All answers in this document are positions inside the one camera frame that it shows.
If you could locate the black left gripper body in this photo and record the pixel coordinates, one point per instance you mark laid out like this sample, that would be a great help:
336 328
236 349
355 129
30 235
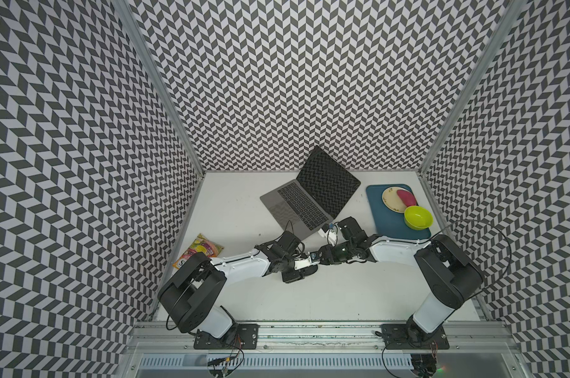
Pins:
289 261

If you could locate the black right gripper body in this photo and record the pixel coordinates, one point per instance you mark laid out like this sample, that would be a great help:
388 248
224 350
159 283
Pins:
339 252

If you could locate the grey laptop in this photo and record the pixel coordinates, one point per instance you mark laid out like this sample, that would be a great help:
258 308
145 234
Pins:
314 198

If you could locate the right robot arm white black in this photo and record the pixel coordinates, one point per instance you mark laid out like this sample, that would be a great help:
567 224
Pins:
450 274

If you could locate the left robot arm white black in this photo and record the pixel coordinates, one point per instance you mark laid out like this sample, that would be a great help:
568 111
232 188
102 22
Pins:
190 295

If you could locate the teal tray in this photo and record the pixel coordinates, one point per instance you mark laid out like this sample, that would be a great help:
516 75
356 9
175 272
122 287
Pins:
390 223

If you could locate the beige plate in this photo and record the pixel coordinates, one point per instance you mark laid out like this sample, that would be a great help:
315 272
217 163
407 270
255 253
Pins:
393 201

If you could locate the lime green bowl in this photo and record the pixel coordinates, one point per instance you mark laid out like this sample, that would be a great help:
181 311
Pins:
418 218

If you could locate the Fox's candy bag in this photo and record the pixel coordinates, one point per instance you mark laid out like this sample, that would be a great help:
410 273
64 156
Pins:
200 245

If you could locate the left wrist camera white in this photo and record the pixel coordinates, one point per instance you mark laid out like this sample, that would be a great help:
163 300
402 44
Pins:
302 263

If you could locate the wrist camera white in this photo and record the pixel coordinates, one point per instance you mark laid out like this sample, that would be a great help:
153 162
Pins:
329 230
302 263

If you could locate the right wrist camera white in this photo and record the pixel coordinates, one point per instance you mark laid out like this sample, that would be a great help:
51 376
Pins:
329 230

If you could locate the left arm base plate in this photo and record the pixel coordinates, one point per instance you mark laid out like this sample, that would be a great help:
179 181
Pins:
238 336

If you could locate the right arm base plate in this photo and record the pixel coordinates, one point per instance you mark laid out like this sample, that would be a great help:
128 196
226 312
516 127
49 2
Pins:
398 336

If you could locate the aluminium front rail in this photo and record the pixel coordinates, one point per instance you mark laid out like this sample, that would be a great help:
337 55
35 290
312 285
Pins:
490 337

